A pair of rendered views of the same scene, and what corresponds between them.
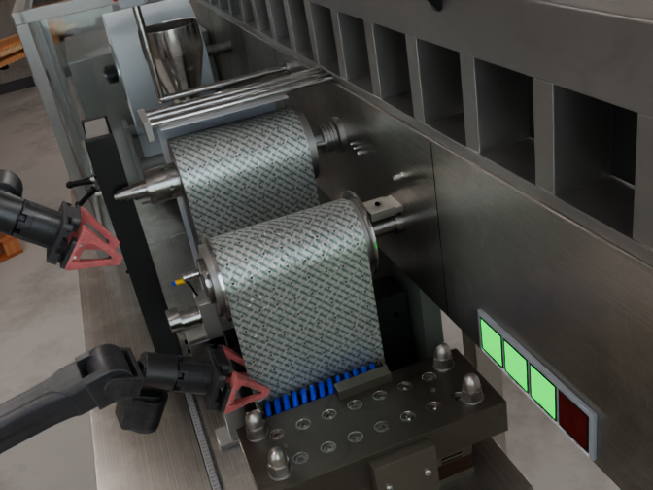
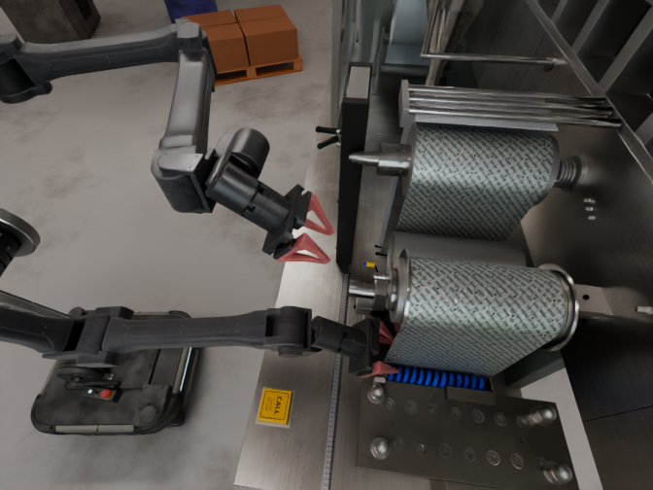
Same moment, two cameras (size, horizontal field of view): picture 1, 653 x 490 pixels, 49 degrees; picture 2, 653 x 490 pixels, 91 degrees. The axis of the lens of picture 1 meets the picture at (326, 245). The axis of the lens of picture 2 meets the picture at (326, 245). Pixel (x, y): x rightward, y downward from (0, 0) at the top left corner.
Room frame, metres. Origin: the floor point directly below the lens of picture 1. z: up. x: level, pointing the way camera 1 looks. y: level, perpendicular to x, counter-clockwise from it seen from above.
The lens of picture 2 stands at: (0.71, 0.20, 1.76)
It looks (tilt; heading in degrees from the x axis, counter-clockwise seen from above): 54 degrees down; 22
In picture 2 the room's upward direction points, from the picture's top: straight up
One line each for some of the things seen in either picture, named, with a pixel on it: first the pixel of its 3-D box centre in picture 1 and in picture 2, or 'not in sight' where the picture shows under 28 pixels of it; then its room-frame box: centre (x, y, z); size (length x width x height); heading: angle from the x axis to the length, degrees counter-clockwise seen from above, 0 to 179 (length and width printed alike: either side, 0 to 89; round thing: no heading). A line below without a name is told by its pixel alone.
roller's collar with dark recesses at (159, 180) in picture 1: (163, 183); (393, 159); (1.24, 0.27, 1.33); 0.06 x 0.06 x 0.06; 15
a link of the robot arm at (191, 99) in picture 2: not in sight; (191, 107); (1.10, 0.62, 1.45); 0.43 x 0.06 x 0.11; 32
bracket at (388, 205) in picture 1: (381, 206); (587, 299); (1.08, -0.10, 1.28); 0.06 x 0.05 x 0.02; 105
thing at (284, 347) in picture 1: (313, 342); (449, 356); (0.98, 0.05, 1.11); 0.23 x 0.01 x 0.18; 105
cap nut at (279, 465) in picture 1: (277, 460); (381, 446); (0.79, 0.13, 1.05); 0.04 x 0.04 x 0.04
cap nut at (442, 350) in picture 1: (442, 354); (545, 413); (0.96, -0.16, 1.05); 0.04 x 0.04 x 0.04
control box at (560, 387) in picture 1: (531, 377); not in sight; (0.71, -0.23, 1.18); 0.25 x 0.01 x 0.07; 15
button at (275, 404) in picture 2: not in sight; (275, 405); (0.79, 0.37, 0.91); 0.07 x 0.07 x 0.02; 15
